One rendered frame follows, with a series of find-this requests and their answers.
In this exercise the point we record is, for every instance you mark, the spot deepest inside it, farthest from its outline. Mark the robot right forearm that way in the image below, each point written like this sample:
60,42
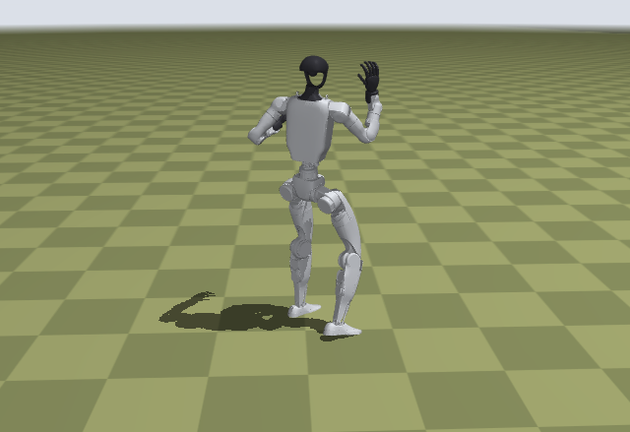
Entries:
373,115

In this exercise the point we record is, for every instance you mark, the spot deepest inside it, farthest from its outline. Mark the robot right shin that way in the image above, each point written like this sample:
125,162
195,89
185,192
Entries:
346,285

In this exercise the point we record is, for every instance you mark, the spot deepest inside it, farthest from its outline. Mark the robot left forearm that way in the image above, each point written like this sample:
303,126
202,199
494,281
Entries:
270,132

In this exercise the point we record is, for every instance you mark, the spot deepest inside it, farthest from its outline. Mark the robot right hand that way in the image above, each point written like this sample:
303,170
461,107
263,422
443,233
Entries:
372,79

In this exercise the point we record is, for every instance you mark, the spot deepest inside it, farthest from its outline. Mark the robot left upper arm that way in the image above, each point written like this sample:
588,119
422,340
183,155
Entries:
277,108

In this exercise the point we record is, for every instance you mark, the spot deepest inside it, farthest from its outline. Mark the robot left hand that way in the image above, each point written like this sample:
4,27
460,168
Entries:
279,123

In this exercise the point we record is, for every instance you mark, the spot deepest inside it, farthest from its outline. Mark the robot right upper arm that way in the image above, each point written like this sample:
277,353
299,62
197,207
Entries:
342,113

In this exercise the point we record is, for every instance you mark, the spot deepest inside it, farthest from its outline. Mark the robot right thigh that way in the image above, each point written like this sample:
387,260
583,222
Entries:
343,219

